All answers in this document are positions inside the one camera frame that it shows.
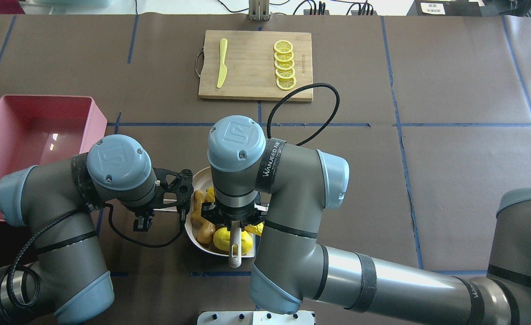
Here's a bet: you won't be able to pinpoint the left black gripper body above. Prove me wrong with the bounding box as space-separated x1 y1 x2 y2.
133 168 194 218

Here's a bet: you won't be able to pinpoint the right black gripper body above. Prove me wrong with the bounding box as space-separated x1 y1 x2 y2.
201 201 268 229

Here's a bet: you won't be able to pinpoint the yellow toy corn cob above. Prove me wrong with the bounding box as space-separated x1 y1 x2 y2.
245 222 264 237

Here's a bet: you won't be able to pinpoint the beige hand brush black bristles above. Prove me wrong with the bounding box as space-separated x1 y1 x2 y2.
229 221 242 268

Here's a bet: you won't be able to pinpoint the beige plastic dustpan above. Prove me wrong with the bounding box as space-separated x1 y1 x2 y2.
185 167 260 258

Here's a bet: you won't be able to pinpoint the yellow toy lemon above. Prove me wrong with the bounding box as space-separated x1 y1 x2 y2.
213 227 254 255

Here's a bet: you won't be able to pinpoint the tan toy ginger root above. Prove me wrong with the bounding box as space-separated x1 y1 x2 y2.
191 187 216 245

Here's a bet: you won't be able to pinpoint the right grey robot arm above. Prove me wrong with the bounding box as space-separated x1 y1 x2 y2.
208 116 531 325

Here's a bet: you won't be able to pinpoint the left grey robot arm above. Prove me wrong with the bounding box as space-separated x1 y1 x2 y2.
0 134 194 325

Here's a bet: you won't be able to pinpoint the pink rectangular bin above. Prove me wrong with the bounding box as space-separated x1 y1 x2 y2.
0 95 108 223

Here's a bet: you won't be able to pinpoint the lemon slice five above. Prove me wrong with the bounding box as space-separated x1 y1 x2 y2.
276 76 297 91

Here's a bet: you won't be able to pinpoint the lemon slice four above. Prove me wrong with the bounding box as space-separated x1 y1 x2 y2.
274 68 296 82

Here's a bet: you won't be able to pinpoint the yellow plastic knife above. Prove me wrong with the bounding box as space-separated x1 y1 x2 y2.
216 38 228 89

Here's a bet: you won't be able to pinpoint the wooden cutting board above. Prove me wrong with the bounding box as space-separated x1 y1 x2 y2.
199 30 313 101

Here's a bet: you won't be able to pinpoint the lemon slice three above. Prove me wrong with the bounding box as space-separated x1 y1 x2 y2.
274 60 295 71

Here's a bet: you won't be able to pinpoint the lemon slice two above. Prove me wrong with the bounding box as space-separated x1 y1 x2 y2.
274 51 294 62

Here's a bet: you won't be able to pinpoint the lemon slice one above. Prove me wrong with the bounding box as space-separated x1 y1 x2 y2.
273 40 293 54

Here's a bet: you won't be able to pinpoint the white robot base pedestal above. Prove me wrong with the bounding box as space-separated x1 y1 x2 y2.
197 310 316 325

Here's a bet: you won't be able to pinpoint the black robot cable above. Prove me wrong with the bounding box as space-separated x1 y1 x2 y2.
267 83 341 147

